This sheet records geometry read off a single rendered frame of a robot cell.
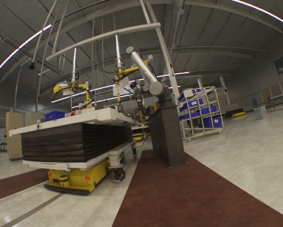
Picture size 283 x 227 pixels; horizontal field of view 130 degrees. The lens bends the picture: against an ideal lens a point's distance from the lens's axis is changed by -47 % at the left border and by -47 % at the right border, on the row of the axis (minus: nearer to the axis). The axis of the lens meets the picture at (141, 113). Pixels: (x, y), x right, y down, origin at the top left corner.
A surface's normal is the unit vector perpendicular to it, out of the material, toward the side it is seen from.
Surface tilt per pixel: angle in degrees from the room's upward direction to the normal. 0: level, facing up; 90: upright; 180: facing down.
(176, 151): 90
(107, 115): 90
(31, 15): 175
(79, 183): 90
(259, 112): 90
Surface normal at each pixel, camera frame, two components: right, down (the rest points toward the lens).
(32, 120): 0.98, -0.17
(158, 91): -0.38, 0.03
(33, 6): 0.24, 0.96
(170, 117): 0.05, -0.14
